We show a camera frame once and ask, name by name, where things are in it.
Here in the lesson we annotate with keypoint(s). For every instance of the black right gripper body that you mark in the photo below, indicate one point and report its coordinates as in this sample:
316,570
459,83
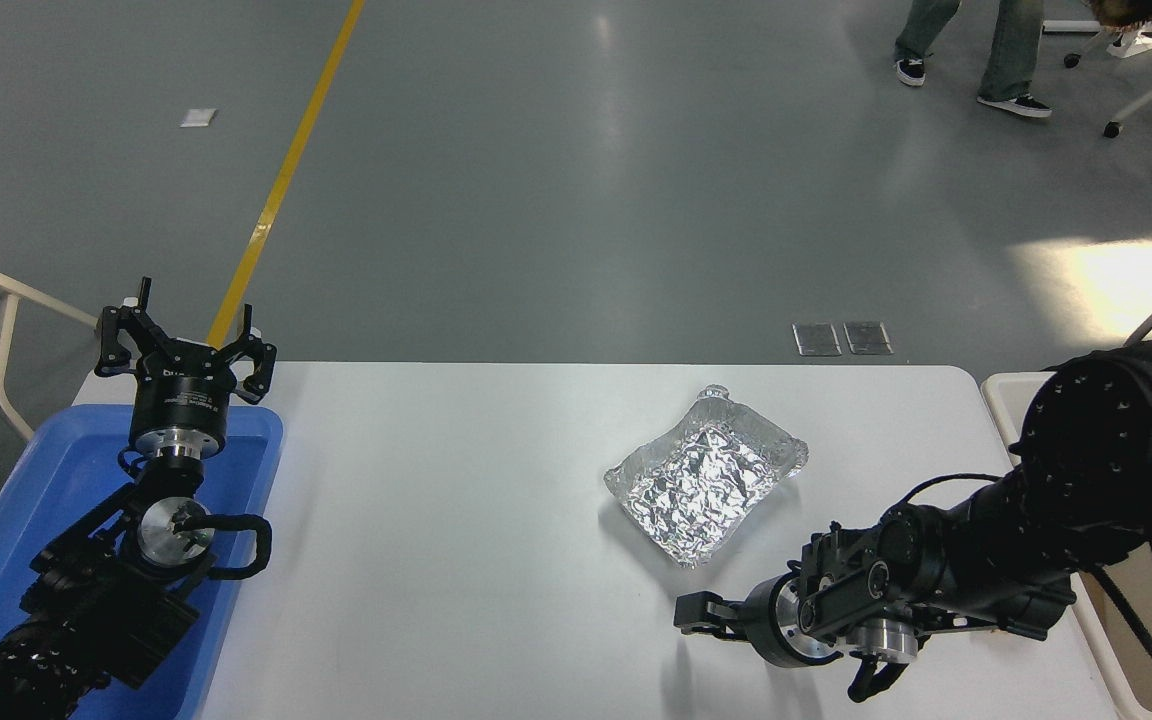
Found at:
762,620

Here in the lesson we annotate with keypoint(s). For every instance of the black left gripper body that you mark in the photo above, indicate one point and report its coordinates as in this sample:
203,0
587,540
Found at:
181,400

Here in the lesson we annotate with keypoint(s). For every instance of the silver foil tray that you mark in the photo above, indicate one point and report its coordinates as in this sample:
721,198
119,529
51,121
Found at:
701,480

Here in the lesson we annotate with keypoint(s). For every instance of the metal floor plate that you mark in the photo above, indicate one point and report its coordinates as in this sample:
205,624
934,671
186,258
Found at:
868,338
817,339

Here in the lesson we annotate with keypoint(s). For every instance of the blue plastic tray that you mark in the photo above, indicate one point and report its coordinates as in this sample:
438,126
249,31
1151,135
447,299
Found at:
56,480

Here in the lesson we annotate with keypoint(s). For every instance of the yellow floor tape line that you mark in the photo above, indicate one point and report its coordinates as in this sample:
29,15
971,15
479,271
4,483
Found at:
281,180

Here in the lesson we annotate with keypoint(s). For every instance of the large pale plastic bin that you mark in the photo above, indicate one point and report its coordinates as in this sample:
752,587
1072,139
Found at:
1004,400

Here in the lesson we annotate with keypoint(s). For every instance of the person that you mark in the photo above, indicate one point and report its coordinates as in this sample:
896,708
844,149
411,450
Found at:
1011,50

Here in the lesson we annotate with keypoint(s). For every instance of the white wheeled office chair base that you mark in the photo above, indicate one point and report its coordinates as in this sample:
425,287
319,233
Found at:
1132,44

